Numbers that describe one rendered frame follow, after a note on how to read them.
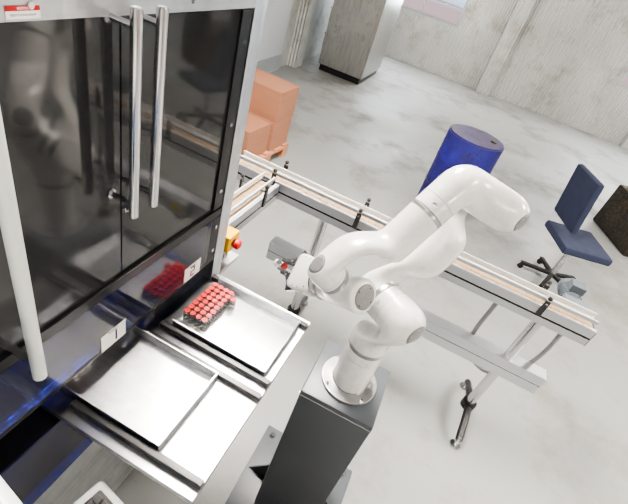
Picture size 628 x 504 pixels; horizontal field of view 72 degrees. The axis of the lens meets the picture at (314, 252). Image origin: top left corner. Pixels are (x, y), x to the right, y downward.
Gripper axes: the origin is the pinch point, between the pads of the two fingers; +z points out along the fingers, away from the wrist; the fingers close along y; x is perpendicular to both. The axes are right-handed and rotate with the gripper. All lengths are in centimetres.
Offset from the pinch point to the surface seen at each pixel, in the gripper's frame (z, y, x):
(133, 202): -6.9, -4.5, 46.9
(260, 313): 27.8, -16.7, -19.3
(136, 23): -23, 20, 64
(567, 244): 52, 135, -286
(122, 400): 15, -52, 18
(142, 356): 25, -42, 14
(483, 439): 12, -29, -187
